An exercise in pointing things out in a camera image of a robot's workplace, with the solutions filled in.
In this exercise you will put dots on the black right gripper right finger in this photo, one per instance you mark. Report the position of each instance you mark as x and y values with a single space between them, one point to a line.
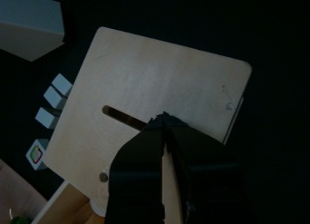
209 179

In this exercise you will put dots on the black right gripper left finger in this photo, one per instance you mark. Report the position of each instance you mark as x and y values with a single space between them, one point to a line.
136 173

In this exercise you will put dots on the plain white sushi piece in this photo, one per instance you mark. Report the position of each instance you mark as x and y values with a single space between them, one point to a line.
61 84
45 117
53 97

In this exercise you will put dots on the white sushi piece green-red print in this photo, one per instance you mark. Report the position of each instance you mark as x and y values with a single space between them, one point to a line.
36 153

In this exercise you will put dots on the open wooden box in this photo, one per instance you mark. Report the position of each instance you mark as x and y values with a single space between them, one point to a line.
64 205

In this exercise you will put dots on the pink square tray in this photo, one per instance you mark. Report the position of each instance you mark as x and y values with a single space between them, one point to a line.
17 194

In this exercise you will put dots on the green toy cucumber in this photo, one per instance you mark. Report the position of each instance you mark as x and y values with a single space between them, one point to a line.
16 220

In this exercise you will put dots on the white rectangular box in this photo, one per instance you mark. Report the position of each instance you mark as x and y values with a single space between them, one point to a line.
28 25

